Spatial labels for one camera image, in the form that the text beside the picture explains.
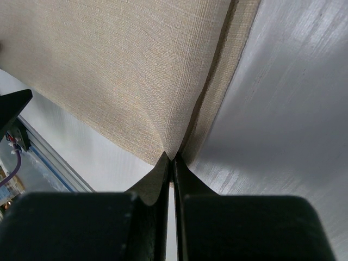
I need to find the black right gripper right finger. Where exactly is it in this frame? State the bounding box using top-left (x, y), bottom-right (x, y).
top-left (172, 155), bottom-right (335, 260)

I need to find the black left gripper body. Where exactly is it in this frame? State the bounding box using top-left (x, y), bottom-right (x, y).
top-left (0, 89), bottom-right (33, 139)

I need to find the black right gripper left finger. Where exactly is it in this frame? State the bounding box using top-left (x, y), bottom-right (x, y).
top-left (1, 154), bottom-right (169, 260)

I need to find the beige cloth napkin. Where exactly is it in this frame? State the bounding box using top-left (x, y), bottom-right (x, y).
top-left (0, 0), bottom-right (262, 167)

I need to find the aluminium front rail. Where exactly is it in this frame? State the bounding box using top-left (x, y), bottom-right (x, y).
top-left (18, 116), bottom-right (94, 192)

